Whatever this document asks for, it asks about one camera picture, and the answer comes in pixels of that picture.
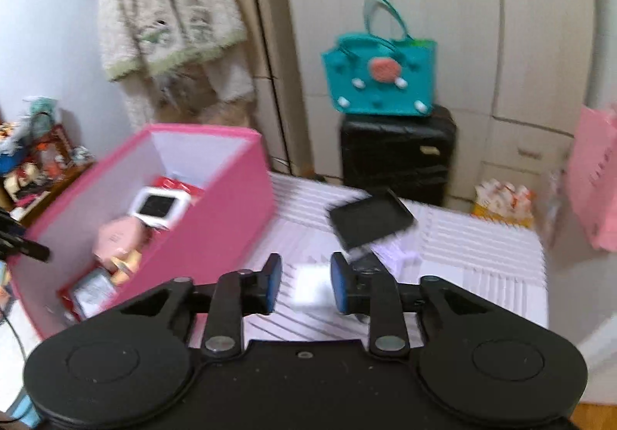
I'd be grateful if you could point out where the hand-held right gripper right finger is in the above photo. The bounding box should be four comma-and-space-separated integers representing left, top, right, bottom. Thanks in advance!
330, 253, 502, 358

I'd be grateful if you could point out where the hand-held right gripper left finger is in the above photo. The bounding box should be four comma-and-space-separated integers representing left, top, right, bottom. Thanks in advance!
120, 253, 283, 358

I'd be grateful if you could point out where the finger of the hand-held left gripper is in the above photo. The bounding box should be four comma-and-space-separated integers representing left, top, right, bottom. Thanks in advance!
0, 211, 51, 263

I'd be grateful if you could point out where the black square tray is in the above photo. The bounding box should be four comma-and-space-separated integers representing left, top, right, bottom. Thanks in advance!
328, 189, 418, 252

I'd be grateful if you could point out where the pink storage box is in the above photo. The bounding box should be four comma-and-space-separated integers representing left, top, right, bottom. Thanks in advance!
7, 124, 276, 340

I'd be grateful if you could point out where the pink rounded case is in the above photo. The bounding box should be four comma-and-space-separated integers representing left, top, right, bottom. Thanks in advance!
94, 216, 150, 262

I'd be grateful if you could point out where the white pocket router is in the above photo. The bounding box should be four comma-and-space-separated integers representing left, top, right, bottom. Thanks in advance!
131, 186, 192, 231

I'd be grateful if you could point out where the white plastic piece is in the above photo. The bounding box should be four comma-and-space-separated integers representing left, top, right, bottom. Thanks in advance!
371, 237, 421, 275

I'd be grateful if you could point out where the grey flat packet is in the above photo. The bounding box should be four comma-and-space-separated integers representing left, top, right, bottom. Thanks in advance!
71, 268, 117, 321

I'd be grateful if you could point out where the yellow small item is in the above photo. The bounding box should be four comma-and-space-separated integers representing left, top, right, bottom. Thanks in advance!
111, 249, 143, 287

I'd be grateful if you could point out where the cluttered wooden side shelf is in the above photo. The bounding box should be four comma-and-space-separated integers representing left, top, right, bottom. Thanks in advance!
0, 96, 94, 204

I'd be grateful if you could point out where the black suitcase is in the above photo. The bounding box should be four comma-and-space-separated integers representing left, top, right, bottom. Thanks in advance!
340, 105, 457, 208

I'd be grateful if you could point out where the striped bedsheet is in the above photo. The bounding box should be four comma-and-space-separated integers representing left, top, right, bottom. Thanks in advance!
188, 172, 550, 349

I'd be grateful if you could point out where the red cloth with glasses print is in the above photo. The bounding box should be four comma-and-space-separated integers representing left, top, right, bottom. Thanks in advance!
153, 176, 206, 204

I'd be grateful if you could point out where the teal felt handbag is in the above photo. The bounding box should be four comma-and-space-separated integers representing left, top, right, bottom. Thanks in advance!
321, 0, 438, 116

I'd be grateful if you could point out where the pink shopping bag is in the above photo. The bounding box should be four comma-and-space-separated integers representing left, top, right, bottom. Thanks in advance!
564, 105, 617, 252

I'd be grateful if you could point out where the white fleece jacket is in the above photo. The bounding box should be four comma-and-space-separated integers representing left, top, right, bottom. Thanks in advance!
96, 0, 254, 132

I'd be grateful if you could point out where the beige wardrobe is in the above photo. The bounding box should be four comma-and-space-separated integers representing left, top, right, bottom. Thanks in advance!
246, 0, 599, 219

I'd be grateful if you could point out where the black cable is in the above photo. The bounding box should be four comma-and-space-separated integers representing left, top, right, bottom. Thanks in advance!
0, 314, 30, 421

